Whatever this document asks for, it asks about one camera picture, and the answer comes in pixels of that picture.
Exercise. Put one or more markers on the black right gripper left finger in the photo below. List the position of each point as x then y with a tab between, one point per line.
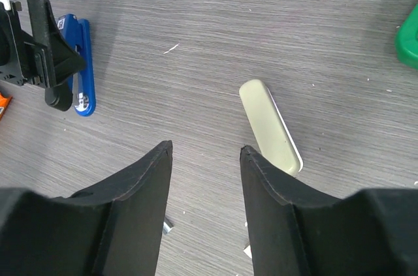
113	227

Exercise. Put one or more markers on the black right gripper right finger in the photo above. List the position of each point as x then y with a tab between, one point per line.
295	229

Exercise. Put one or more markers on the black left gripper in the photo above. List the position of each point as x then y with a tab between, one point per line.
19	65

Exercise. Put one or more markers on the silver staple strip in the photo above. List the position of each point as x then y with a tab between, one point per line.
167	226

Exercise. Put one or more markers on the white red staple box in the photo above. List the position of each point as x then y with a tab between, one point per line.
247	251

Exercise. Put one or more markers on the orange snack packet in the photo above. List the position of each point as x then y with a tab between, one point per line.
4	103

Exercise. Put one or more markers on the green plastic basket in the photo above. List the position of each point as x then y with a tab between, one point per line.
406	40

